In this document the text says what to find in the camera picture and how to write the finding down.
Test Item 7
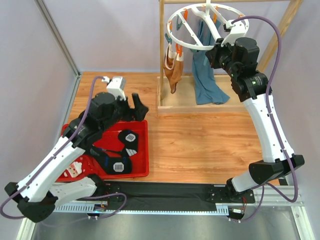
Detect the wooden rack frame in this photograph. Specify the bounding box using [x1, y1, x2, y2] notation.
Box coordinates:
[157, 0, 303, 114]

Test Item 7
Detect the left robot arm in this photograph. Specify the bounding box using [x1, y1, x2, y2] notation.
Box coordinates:
[4, 92, 149, 223]

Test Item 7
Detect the teal blue hanging sock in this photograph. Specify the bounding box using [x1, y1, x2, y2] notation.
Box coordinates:
[191, 19, 230, 105]

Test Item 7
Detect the orange clip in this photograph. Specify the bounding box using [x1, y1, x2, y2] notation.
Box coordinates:
[175, 43, 183, 57]

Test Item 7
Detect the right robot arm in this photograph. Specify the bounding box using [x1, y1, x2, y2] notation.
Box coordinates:
[205, 37, 305, 194]

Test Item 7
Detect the black sock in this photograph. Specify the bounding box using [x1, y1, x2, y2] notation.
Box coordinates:
[87, 146, 133, 175]
[98, 129, 139, 157]

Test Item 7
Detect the red plastic bin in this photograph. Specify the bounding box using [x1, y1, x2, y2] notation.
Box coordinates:
[54, 119, 150, 183]

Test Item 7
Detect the red santa sock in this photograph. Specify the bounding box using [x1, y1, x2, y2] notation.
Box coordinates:
[60, 155, 97, 181]

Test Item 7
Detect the black base mat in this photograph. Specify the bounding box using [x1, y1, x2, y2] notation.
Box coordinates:
[105, 181, 256, 212]

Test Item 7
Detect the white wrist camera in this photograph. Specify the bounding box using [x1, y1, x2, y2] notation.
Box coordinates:
[101, 76, 127, 101]
[222, 20, 250, 46]

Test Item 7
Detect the black sock lower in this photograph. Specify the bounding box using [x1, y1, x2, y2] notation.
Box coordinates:
[87, 146, 133, 175]

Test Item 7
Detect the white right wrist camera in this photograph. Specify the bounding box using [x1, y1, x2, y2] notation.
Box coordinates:
[222, 20, 250, 46]

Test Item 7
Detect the aluminium rail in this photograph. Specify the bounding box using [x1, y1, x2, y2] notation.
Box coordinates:
[29, 181, 311, 221]

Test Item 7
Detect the black sock upper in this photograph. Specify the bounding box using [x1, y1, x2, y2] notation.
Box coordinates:
[98, 129, 139, 157]

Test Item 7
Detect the white round clip hanger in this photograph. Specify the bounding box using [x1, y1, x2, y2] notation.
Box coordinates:
[165, 0, 250, 51]

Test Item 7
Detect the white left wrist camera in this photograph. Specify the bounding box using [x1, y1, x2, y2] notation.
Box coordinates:
[101, 76, 127, 101]

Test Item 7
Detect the teal clip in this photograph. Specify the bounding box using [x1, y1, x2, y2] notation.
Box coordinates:
[175, 15, 185, 31]

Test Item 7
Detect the brown cream hanging sock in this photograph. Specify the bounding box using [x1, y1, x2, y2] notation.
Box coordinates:
[163, 43, 184, 94]

